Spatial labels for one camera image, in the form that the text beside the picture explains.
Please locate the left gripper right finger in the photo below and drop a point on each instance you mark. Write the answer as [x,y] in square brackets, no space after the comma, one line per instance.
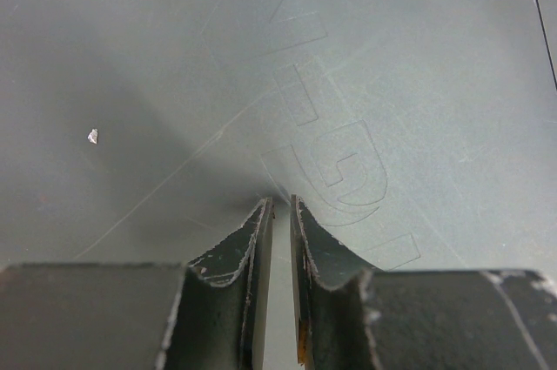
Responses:
[332,290]

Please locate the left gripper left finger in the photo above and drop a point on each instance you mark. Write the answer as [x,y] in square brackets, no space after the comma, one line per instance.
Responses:
[218,317]

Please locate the dark blue network switch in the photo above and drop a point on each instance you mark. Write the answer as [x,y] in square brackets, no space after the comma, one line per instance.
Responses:
[420,133]

